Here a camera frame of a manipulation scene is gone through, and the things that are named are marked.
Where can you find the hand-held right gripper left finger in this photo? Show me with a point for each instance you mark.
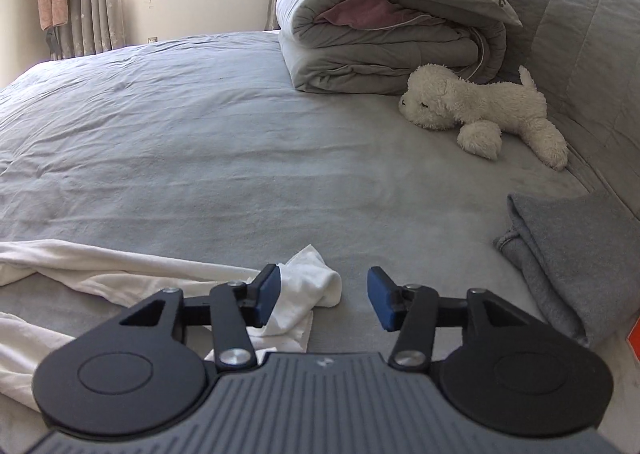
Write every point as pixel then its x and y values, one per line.
pixel 270 296

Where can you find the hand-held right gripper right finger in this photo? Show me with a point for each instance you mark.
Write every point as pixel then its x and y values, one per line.
pixel 380 301

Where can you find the white pants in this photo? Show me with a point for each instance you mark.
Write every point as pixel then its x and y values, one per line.
pixel 100 279

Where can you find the grey bed sheet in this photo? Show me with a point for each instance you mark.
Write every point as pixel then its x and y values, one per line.
pixel 200 134

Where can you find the folded grey cloth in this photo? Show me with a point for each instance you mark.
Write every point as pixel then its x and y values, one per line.
pixel 565 254

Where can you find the white plush dog toy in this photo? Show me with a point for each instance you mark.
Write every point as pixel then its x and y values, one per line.
pixel 480 99

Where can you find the folded grey quilt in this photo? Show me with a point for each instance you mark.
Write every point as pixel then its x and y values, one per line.
pixel 375 49

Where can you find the orange box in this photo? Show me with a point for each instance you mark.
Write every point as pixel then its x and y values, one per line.
pixel 635 336

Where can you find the grey quilted headboard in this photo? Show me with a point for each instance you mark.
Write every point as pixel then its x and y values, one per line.
pixel 575 34

